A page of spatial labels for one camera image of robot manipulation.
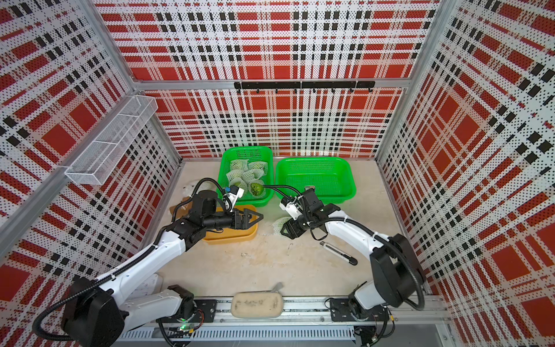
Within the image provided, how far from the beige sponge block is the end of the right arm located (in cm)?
22

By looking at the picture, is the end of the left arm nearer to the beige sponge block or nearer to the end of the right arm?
the end of the right arm

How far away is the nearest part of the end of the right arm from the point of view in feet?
2.04

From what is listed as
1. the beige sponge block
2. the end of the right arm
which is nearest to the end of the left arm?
A: the end of the right arm

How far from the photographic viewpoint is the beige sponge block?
0.72m
